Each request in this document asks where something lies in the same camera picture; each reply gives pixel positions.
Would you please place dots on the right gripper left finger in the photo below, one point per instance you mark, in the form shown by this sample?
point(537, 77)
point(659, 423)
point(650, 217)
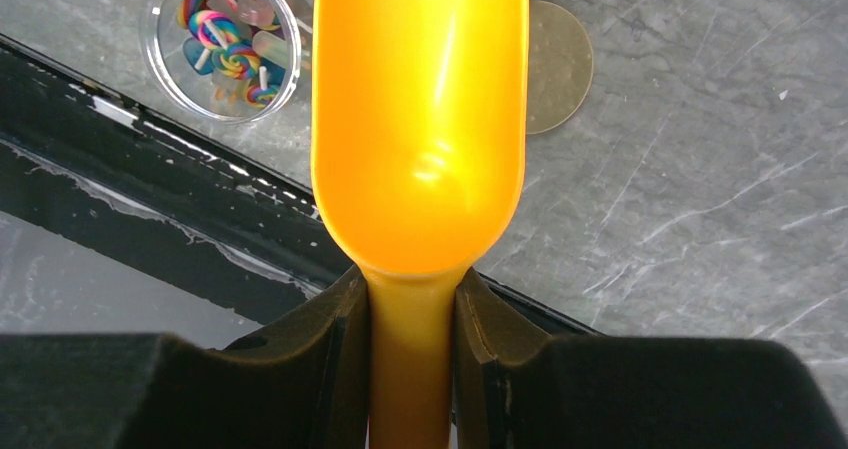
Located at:
point(298, 382)

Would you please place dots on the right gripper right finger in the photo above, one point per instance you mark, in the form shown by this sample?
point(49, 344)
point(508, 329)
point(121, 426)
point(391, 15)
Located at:
point(518, 386)

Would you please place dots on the orange plastic scoop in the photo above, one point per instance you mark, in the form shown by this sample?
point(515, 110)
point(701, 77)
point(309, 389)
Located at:
point(417, 165)

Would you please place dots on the clear glass jar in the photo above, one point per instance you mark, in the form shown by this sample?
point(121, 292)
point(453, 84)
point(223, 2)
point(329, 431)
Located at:
point(232, 61)

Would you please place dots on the gold round jar lid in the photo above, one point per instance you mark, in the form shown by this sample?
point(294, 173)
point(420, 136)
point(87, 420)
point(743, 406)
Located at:
point(560, 66)

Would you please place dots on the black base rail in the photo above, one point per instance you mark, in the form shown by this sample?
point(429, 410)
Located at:
point(115, 176)

